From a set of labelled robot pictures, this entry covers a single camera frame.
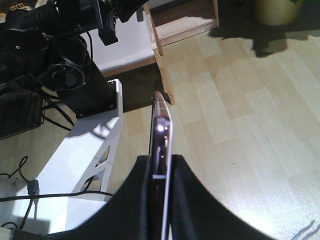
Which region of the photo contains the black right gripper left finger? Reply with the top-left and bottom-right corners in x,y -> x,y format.
52,155 -> 150,240

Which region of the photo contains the black smartphone pink frame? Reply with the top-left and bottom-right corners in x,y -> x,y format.
148,91 -> 173,240

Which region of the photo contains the black wire basket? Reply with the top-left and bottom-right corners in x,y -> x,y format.
0,90 -> 44,140

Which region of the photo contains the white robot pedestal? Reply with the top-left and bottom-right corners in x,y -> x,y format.
0,79 -> 123,234

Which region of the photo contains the yellow round planter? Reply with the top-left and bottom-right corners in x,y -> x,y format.
253,0 -> 305,26

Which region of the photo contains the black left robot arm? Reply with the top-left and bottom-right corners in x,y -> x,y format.
0,0 -> 144,118

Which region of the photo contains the black floor cable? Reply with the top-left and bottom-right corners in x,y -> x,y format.
0,156 -> 115,231

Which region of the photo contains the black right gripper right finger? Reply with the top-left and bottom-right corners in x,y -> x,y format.
170,154 -> 270,240

